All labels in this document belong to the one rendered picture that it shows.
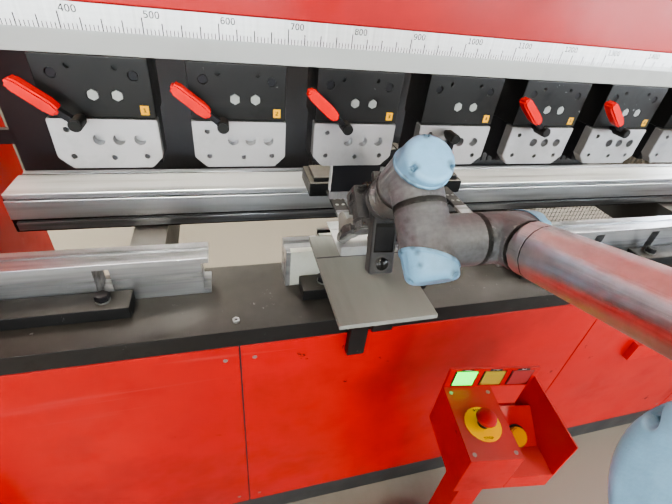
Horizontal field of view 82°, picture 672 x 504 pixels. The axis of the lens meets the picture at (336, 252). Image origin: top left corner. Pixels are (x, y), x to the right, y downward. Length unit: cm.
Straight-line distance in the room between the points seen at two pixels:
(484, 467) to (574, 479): 109
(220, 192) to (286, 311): 38
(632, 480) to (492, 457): 59
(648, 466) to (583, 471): 172
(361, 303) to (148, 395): 50
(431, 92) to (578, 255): 41
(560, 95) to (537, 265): 48
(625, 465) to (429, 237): 32
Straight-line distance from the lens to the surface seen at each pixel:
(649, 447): 26
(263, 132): 69
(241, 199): 106
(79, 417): 102
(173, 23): 66
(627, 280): 45
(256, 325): 81
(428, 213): 52
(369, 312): 68
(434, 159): 53
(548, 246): 51
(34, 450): 113
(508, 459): 86
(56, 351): 87
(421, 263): 50
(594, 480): 198
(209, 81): 67
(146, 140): 71
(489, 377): 91
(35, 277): 91
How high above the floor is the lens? 147
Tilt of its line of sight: 36 degrees down
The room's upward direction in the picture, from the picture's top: 7 degrees clockwise
